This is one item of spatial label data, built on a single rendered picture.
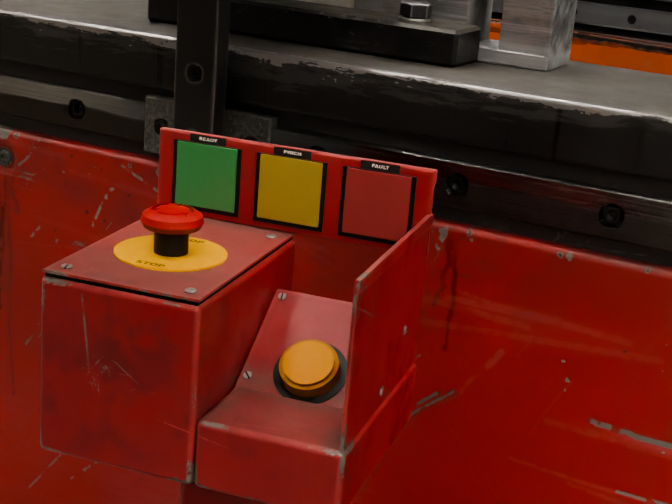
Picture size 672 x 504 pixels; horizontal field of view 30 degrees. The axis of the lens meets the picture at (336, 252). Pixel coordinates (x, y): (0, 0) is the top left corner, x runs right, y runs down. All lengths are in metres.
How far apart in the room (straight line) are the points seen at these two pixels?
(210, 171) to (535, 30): 0.32
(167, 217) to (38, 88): 0.40
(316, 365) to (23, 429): 0.54
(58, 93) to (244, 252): 0.38
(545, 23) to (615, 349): 0.27
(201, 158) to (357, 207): 0.12
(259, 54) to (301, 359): 0.32
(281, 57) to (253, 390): 0.32
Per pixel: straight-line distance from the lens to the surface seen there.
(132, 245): 0.81
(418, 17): 1.04
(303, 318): 0.82
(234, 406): 0.77
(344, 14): 1.06
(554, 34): 1.05
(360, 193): 0.83
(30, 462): 1.29
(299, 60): 1.00
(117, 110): 1.11
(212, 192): 0.87
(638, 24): 1.29
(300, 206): 0.85
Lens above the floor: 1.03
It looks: 17 degrees down
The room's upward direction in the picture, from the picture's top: 5 degrees clockwise
